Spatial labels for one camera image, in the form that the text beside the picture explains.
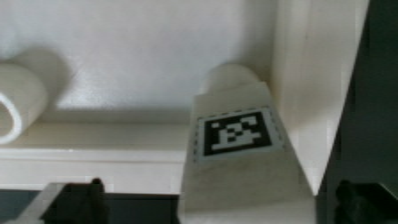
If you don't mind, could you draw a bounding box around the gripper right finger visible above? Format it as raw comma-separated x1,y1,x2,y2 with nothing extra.
334,180,398,224

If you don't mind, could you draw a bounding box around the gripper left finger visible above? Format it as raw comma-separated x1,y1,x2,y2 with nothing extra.
14,178,108,224

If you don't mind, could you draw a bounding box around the white table leg with tag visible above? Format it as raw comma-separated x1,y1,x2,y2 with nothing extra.
178,64,316,224

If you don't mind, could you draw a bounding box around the white square tabletop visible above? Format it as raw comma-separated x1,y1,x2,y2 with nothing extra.
0,0,369,194

